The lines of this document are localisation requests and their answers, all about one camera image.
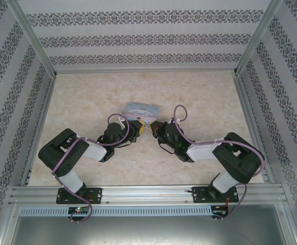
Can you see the grey metal panel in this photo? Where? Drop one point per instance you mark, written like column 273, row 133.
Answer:
column 148, row 232

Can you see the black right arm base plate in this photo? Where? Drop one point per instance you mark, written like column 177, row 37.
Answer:
column 198, row 195

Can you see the aluminium corner post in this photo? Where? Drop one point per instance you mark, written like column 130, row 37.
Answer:
column 259, row 35
column 33, row 40

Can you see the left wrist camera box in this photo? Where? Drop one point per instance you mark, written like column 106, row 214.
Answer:
column 122, row 123

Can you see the aluminium mounting rail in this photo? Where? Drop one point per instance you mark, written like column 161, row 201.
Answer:
column 148, row 194

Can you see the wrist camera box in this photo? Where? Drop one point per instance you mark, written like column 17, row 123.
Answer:
column 178, row 120
column 122, row 123

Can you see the light blue cartoon pouch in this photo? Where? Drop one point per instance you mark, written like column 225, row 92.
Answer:
column 143, row 109

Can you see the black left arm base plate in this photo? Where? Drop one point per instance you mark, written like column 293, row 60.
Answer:
column 95, row 195

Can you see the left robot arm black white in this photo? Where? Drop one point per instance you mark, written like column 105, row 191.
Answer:
column 61, row 153

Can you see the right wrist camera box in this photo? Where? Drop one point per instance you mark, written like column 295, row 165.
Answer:
column 178, row 120

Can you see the aluminium side rail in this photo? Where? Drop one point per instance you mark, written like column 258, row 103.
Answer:
column 253, row 127

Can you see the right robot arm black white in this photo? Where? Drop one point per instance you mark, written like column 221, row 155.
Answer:
column 240, row 160

